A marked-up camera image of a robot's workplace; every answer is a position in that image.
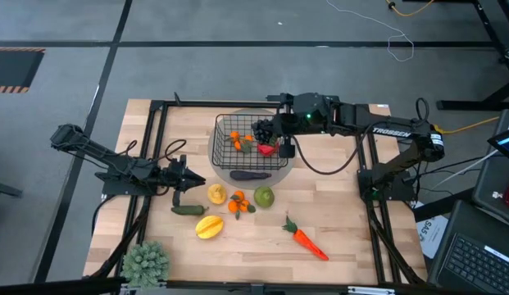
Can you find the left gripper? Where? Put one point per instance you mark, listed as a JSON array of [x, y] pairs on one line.
[[176, 174]]

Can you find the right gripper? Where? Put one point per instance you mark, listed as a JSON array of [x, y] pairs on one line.
[[307, 116]]

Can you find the black grape bunch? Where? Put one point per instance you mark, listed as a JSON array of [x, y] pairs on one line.
[[262, 131]]

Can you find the tangerine cluster with leaves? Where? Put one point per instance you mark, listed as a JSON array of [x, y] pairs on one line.
[[235, 134], [239, 196]]

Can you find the yellow starfruit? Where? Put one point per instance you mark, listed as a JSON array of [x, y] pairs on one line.
[[209, 227]]

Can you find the red bell pepper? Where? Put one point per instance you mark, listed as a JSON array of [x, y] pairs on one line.
[[266, 150]]

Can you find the dark purple eggplant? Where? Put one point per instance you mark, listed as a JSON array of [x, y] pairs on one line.
[[248, 175]]

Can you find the green pear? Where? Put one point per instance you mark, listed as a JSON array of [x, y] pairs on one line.
[[264, 197]]

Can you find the orange carrot with green leaves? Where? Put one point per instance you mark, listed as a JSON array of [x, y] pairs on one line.
[[305, 239]]

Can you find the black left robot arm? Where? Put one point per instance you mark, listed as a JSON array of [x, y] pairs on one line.
[[114, 164]]

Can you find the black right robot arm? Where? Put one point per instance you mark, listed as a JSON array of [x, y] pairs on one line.
[[393, 132]]

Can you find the grey round mat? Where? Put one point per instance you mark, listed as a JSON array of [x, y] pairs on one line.
[[221, 178]]

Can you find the dark green cucumber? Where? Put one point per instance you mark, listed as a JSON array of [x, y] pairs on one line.
[[188, 210]]

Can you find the green fuzzy plant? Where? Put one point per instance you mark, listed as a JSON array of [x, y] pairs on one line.
[[145, 264]]

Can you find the white printed paper sheet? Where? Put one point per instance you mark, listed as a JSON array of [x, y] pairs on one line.
[[432, 235]]

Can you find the dark grey closed laptop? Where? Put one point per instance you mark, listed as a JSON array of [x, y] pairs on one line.
[[494, 180]]

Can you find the tablet with blue screen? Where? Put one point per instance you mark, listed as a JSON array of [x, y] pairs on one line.
[[506, 141]]

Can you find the black mat with hazard stripes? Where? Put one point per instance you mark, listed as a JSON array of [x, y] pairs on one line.
[[12, 67]]

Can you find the black laptop with keyboard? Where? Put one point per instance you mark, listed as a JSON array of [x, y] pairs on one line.
[[475, 254]]

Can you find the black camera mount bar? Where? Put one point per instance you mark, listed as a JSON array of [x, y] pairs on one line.
[[274, 98]]

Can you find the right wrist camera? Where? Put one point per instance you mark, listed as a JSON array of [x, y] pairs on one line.
[[287, 149]]

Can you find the black aluminium table frame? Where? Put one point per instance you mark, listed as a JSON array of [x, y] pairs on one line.
[[237, 104]]

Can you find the black table leg frame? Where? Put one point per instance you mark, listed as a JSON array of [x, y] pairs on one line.
[[496, 45]]

